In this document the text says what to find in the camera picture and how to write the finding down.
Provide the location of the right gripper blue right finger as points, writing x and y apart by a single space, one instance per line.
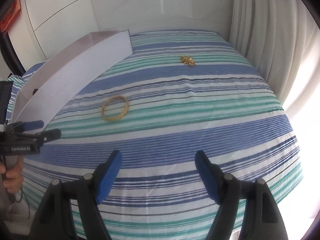
262 218

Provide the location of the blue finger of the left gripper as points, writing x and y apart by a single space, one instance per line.
45 136
20 127

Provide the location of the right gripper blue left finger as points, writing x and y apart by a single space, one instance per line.
54 219

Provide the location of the gold bangle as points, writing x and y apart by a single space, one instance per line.
115 108

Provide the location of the gold earrings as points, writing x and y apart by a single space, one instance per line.
187 60

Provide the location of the left human hand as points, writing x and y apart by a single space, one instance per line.
14 178

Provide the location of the white cardboard tray box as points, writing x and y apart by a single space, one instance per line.
63 76

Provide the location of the white wardrobe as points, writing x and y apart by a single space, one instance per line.
44 27

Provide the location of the striped blue green bedsheet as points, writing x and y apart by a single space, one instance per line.
222 107

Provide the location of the white curtain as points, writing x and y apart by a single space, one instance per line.
280 39

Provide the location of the red wall decoration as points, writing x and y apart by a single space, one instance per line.
11 16

